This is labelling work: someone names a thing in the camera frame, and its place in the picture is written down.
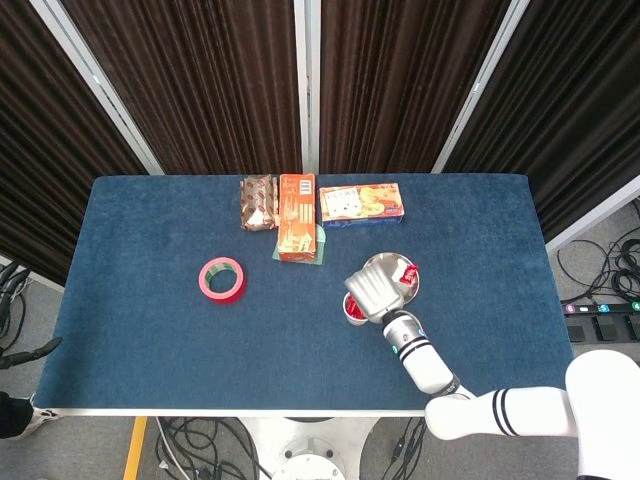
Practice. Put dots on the flat green packet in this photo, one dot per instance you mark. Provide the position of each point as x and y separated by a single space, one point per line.
321 240

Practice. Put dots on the white table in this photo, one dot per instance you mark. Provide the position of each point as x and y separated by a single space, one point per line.
250 413

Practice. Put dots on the red candies heap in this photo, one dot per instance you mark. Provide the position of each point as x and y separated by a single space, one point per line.
407 274
354 307

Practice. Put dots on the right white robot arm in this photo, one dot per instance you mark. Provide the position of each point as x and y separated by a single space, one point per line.
425 360

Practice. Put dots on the black numbered power strip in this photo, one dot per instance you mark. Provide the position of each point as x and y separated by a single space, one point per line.
600 308

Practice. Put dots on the white paper cup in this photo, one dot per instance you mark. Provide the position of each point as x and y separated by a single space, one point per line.
350 316

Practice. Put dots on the round metal plate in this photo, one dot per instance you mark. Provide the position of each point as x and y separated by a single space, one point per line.
385 261

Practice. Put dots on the white pedestal base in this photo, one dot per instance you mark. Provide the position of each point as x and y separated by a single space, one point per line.
310 450

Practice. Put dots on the black trouser leg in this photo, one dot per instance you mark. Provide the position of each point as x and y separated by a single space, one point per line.
15 415

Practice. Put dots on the white frame rail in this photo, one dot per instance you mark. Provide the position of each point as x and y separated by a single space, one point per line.
590 219
15 262

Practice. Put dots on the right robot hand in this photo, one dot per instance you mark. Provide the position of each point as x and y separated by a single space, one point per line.
375 290

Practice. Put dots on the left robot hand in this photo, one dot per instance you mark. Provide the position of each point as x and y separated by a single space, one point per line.
20 356

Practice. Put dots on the dark brown curtain panel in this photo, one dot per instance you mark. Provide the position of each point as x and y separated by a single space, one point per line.
400 75
200 75
40 150
575 100

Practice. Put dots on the white frame post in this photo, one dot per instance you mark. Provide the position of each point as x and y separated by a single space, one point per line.
96 80
306 75
478 90

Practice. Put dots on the yellow floor tape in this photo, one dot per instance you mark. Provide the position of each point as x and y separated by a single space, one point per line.
135 450

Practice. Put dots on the red tape roll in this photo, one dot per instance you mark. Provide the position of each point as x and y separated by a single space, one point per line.
235 297

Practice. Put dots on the black foot pedal unit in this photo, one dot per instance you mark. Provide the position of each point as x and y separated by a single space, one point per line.
605 327

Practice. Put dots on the blue yellow cookie box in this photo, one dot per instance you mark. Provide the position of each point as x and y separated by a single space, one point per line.
360 202

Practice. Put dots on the white black sneaker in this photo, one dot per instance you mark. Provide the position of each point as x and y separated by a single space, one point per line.
42 417

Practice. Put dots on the golden foil snack pack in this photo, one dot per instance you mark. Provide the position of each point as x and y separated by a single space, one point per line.
257 200

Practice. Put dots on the blue tablecloth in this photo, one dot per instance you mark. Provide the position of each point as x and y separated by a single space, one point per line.
150 350

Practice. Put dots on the orange snack box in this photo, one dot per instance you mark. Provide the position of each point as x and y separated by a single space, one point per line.
296 220

